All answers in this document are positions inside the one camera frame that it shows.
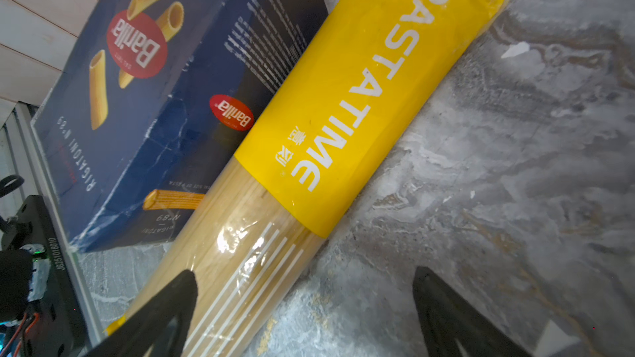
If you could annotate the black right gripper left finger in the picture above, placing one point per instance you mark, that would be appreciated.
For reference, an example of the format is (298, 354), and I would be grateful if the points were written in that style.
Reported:
(160, 327)

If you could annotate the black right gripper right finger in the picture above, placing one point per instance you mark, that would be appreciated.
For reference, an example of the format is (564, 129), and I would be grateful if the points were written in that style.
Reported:
(451, 326)

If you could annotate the yellow Pastati spaghetti bag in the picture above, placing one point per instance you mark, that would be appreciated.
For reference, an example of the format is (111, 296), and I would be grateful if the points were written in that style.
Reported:
(364, 77)

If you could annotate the dark blue pasta box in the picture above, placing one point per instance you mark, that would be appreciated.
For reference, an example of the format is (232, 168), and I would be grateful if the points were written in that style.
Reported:
(155, 98)

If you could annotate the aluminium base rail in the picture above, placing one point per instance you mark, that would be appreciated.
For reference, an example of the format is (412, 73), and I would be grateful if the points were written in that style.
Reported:
(44, 307)

